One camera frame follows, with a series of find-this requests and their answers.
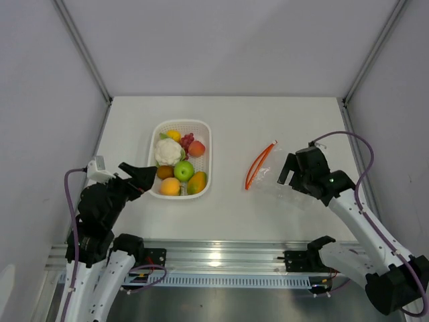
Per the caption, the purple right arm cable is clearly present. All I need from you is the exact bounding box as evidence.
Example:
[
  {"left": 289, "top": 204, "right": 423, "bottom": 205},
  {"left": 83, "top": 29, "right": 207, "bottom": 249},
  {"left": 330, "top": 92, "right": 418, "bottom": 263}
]
[{"left": 310, "top": 130, "right": 429, "bottom": 318}]

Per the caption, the aluminium mounting rail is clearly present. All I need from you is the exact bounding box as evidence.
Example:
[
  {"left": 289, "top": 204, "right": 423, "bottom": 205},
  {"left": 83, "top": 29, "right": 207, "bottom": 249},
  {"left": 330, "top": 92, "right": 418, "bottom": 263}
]
[{"left": 44, "top": 238, "right": 373, "bottom": 272}]

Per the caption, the clear zip bag orange zipper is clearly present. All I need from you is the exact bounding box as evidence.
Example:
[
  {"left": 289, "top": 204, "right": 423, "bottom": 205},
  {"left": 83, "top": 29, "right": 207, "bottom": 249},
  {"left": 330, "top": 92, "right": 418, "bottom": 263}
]
[{"left": 244, "top": 140, "right": 316, "bottom": 211}]

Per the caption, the aluminium frame post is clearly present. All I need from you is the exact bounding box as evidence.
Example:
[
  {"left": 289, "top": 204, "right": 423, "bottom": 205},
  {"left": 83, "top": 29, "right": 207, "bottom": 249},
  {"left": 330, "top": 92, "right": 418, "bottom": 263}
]
[
  {"left": 51, "top": 0, "right": 113, "bottom": 105},
  {"left": 342, "top": 0, "right": 412, "bottom": 107}
]

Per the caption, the red grape bunch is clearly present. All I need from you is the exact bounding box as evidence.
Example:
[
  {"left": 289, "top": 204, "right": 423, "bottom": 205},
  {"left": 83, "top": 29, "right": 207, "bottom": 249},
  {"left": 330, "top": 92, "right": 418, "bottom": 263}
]
[{"left": 179, "top": 133, "right": 194, "bottom": 160}]

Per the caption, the brown kiwi fruit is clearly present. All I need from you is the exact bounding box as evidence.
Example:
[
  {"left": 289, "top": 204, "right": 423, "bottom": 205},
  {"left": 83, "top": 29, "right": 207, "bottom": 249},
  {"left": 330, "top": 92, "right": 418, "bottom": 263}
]
[{"left": 157, "top": 166, "right": 174, "bottom": 180}]

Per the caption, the white cauliflower with green leaves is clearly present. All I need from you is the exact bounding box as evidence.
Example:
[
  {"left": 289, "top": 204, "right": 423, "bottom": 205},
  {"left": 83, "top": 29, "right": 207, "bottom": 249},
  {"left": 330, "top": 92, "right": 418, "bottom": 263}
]
[{"left": 154, "top": 133, "right": 186, "bottom": 166}]

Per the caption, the orange apricot fruit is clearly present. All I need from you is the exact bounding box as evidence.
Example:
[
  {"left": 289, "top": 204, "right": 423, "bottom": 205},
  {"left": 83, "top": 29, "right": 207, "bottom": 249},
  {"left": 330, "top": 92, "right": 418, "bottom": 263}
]
[{"left": 159, "top": 177, "right": 182, "bottom": 197}]

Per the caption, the left aluminium frame post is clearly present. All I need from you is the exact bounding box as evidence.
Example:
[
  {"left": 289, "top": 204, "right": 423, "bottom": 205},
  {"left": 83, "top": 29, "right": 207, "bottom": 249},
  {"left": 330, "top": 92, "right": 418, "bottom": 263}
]
[{"left": 51, "top": 0, "right": 113, "bottom": 105}]

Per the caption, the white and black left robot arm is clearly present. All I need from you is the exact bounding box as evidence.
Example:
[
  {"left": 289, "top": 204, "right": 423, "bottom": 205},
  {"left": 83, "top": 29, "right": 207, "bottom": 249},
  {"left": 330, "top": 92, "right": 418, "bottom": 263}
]
[{"left": 56, "top": 159, "right": 157, "bottom": 321}]

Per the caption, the green apple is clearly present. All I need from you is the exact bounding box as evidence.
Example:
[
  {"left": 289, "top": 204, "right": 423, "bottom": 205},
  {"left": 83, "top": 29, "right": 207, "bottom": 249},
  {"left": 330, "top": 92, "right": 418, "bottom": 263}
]
[{"left": 174, "top": 160, "right": 194, "bottom": 182}]

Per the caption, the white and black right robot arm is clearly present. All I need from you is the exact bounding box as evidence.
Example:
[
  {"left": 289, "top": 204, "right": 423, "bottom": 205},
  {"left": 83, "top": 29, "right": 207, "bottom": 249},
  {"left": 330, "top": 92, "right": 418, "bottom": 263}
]
[{"left": 278, "top": 146, "right": 428, "bottom": 315}]

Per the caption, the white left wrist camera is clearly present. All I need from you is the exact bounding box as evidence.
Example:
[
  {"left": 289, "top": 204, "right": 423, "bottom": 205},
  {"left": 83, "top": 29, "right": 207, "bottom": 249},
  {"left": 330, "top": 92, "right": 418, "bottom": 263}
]
[{"left": 86, "top": 156, "right": 115, "bottom": 184}]

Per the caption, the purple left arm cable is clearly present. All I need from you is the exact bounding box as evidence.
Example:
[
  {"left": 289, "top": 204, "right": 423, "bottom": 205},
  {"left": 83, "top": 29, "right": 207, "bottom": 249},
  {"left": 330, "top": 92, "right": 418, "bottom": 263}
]
[{"left": 62, "top": 166, "right": 168, "bottom": 322}]

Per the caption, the red peach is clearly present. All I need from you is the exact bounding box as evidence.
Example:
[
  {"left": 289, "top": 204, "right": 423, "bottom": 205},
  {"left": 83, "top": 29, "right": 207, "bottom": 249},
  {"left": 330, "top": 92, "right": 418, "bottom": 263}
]
[{"left": 188, "top": 140, "right": 206, "bottom": 158}]

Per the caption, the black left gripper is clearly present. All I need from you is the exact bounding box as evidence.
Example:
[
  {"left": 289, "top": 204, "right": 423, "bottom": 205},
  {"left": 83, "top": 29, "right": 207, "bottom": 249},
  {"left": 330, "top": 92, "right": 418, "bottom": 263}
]
[{"left": 100, "top": 161, "right": 157, "bottom": 227}]

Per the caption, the right aluminium frame post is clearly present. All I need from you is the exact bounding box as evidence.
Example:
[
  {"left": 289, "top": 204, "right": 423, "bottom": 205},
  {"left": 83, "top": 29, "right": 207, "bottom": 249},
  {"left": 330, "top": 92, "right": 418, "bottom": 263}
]
[{"left": 342, "top": 0, "right": 412, "bottom": 107}]

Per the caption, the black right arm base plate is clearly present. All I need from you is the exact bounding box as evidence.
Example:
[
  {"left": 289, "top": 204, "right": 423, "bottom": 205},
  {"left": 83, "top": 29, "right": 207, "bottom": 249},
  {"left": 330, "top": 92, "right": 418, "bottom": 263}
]
[{"left": 278, "top": 250, "right": 324, "bottom": 272}]

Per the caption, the white slotted cable duct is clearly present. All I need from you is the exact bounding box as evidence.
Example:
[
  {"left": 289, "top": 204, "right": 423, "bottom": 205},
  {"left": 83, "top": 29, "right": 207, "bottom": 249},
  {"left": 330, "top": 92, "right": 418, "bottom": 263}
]
[{"left": 123, "top": 271, "right": 312, "bottom": 289}]

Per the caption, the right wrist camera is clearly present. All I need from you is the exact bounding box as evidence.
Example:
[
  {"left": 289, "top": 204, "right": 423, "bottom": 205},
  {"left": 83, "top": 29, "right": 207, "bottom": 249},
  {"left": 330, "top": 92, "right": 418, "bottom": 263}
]
[{"left": 308, "top": 141, "right": 327, "bottom": 150}]

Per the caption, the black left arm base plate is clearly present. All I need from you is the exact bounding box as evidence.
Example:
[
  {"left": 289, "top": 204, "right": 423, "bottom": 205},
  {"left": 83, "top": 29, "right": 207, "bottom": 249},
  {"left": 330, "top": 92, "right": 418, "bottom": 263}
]
[{"left": 142, "top": 248, "right": 167, "bottom": 266}]

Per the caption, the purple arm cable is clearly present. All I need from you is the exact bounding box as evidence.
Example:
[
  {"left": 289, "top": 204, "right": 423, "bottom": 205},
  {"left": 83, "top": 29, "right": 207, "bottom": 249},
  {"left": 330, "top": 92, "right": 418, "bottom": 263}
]
[
  {"left": 62, "top": 166, "right": 168, "bottom": 322},
  {"left": 310, "top": 130, "right": 429, "bottom": 318}
]

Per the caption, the yellow green mango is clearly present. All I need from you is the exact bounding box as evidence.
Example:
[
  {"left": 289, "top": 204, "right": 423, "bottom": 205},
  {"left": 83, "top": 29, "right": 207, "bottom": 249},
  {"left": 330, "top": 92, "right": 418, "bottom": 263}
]
[{"left": 187, "top": 171, "right": 207, "bottom": 195}]

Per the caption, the yellow pepper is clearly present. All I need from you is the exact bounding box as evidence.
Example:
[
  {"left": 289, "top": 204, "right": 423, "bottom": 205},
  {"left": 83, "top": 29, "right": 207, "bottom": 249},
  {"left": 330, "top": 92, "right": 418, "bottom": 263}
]
[{"left": 166, "top": 130, "right": 182, "bottom": 142}]

